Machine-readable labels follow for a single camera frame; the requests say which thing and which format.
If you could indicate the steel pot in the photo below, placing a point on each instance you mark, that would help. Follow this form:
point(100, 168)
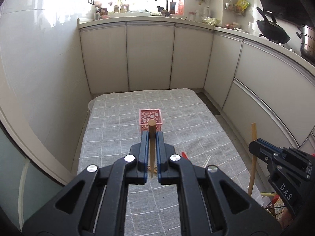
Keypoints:
point(306, 35)

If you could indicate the pink perforated utensil holder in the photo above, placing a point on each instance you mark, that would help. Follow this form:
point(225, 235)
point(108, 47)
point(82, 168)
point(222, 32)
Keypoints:
point(145, 115)

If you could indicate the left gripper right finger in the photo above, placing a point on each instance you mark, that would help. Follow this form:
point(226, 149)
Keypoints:
point(210, 203)

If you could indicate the black wok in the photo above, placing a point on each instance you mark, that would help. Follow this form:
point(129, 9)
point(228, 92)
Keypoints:
point(270, 29)

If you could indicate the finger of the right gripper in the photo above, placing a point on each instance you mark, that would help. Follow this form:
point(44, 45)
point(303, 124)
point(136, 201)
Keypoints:
point(259, 149)
point(267, 144)

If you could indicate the long wooden chopstick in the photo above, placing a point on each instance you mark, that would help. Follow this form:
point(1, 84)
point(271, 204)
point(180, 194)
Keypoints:
point(253, 161)

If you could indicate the snack packages in basket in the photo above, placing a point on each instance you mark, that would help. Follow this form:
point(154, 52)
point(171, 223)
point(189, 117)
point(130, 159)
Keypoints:
point(277, 209)

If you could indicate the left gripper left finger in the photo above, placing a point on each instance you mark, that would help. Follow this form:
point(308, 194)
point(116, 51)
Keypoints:
point(94, 202)

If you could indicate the grey checked tablecloth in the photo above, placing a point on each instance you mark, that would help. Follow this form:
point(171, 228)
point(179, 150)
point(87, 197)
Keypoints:
point(190, 124)

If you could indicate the white plastic spoon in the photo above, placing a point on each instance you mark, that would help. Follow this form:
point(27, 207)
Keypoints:
point(206, 161)

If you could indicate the red plastic spoon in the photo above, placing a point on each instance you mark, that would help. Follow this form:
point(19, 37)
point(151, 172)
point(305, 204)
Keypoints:
point(184, 155)

